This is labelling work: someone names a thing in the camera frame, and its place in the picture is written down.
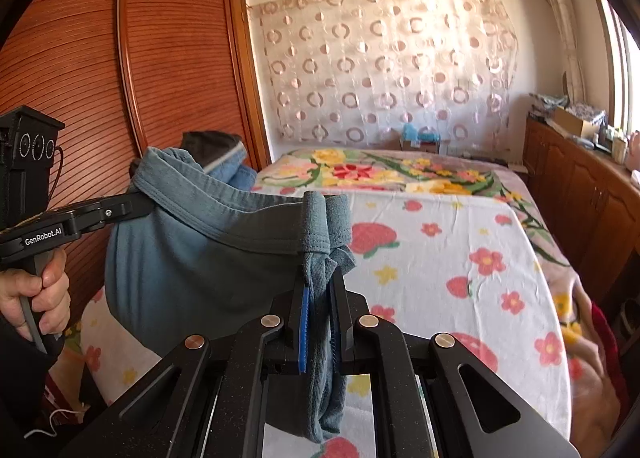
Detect red cloth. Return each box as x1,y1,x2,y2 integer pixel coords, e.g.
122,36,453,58
589,302,622,375

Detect white string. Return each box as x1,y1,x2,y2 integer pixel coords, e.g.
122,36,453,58
24,407,87,440

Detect open cardboard box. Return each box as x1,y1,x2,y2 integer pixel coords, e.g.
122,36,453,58
551,106,601,139

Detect beige window curtain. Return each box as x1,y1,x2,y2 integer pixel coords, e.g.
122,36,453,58
529,0,603,99

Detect sheer circle pattern curtain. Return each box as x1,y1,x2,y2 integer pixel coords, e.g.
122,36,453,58
250,0,521,149

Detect blue toy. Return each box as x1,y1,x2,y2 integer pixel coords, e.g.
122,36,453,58
400,122,442,143

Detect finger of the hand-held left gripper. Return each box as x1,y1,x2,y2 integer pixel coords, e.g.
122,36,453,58
97,189,157,231

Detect small cardboard box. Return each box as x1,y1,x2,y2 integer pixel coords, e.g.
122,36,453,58
399,138,443,155

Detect person's left hand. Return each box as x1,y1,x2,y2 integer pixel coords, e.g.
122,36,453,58
0,250,72,339

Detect wooden slatted wardrobe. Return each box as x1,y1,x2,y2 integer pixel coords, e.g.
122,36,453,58
0,0,273,331

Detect window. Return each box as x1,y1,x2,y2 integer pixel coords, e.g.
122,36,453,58
592,0,640,135

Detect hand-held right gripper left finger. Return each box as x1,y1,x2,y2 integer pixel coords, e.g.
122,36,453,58
60,282,312,458

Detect teal pants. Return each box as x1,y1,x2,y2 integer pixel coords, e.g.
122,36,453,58
105,147,357,443

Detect wooden cabinet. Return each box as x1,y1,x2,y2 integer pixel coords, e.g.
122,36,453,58
522,115,640,321

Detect dark folded cloth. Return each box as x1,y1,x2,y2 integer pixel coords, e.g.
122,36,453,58
181,131,248,175

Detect floral fleece blanket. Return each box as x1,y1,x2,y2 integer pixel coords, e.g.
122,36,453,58
250,147,628,441

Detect light blue folded jeans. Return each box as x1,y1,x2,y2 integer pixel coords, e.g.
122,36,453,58
226,160,262,195

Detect floral strawberry bed sheet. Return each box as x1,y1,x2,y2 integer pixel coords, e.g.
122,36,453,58
80,188,573,458

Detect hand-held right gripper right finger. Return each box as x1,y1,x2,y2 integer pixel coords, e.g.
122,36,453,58
331,272,582,458

